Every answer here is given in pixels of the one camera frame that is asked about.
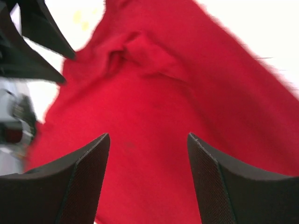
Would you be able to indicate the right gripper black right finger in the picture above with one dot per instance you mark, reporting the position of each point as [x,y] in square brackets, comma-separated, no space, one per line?
[230,191]

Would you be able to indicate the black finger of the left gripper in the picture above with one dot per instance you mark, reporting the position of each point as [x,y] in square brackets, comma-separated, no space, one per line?
[17,58]
[38,25]

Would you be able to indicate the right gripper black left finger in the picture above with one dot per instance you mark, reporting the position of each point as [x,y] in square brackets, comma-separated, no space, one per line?
[64,191]

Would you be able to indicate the red t shirt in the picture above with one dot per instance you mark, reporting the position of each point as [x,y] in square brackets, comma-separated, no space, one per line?
[153,72]

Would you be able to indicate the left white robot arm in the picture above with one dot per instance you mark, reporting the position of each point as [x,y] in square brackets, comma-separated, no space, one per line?
[17,116]

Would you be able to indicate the floral patterned table mat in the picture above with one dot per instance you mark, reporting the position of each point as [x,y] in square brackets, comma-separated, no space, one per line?
[269,28]

